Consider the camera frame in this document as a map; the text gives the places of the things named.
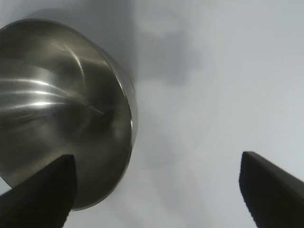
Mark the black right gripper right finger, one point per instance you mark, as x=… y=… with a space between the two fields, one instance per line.
x=273 y=194

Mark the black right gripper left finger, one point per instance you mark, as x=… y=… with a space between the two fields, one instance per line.
x=40 y=194

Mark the stainless steel mixing bowl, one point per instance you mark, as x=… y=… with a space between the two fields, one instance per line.
x=59 y=107

